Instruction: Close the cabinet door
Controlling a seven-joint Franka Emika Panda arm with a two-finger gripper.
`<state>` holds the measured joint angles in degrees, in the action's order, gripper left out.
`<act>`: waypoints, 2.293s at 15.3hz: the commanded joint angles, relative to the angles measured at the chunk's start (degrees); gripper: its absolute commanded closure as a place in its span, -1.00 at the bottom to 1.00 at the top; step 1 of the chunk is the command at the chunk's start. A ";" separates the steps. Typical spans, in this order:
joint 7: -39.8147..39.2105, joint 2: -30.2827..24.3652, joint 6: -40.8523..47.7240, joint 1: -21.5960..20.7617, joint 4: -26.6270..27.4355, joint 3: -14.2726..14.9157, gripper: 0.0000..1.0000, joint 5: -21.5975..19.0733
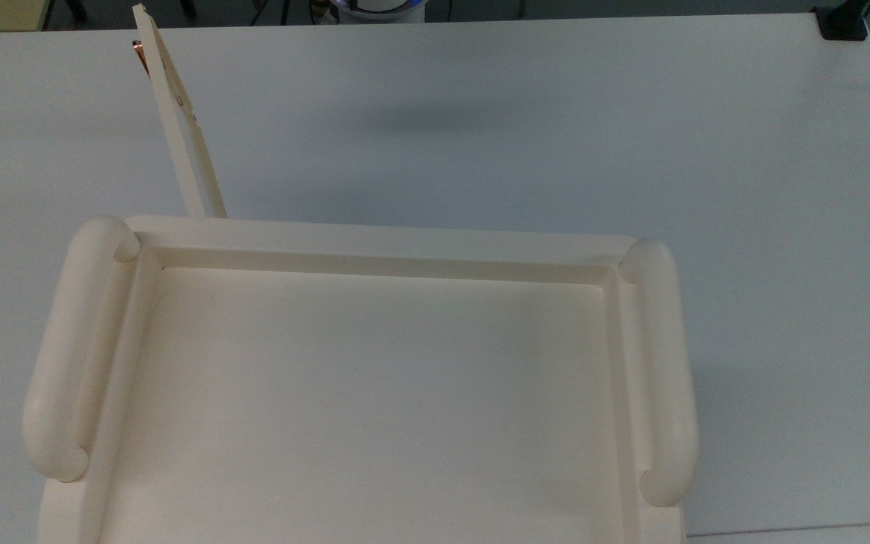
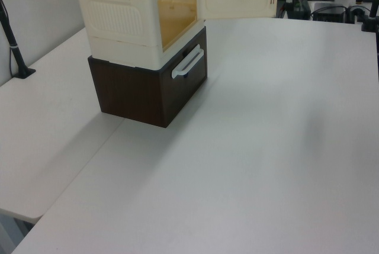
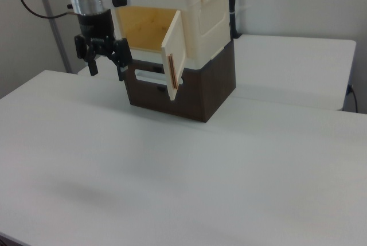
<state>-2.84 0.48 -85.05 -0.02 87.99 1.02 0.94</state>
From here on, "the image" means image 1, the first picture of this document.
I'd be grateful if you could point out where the cream tubular cabinet handle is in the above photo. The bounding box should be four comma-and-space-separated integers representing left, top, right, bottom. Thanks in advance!
618, 238, 700, 508
22, 214, 141, 484

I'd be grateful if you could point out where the black table clamp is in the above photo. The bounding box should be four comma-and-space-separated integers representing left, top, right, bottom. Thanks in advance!
813, 0, 870, 42

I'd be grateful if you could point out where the cream plastic cabinet body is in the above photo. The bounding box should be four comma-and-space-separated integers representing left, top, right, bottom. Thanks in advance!
36, 214, 689, 544

